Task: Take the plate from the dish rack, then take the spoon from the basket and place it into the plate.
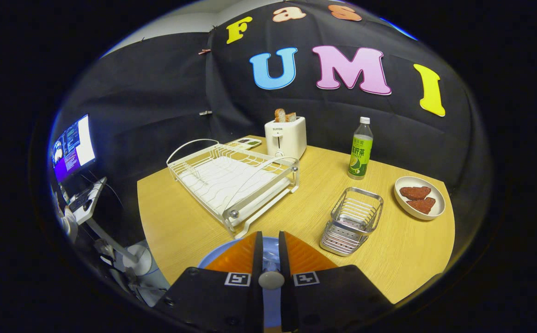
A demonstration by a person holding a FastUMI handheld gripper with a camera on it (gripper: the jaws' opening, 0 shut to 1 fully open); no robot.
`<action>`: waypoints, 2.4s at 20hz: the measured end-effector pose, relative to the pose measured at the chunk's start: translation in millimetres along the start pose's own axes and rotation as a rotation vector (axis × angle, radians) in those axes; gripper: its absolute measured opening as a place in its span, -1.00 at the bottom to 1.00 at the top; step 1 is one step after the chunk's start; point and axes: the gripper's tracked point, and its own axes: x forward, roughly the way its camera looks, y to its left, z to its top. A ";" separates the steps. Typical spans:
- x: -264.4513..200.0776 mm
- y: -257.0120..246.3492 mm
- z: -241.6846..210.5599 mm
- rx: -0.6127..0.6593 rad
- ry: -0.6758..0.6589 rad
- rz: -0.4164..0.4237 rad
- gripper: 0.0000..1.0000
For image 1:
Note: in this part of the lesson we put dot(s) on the compartment snack tray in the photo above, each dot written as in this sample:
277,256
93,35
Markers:
250,143

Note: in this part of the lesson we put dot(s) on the white toaster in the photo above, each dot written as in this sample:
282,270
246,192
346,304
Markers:
287,138

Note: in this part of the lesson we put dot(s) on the green label drink bottle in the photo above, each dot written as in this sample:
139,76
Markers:
360,157

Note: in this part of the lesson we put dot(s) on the computer monitor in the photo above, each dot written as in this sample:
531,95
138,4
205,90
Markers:
76,148

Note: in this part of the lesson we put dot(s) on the white floor stand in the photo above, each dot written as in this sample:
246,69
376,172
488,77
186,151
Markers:
88,203

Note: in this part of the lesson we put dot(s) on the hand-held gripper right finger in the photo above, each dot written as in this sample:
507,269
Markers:
283,254

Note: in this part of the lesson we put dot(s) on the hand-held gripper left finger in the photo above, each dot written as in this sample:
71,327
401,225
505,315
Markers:
258,254

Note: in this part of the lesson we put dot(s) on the red meat patty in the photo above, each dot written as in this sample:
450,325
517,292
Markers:
422,205
415,192

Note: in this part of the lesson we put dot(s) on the light blue plate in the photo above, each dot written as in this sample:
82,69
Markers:
272,307

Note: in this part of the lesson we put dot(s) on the black backdrop cloth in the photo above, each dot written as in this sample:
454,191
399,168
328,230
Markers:
157,101

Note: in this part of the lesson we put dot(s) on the cream dish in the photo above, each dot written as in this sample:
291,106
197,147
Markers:
437,206

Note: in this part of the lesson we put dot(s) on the toasted bread slice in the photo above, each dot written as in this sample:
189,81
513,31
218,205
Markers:
280,115
291,117

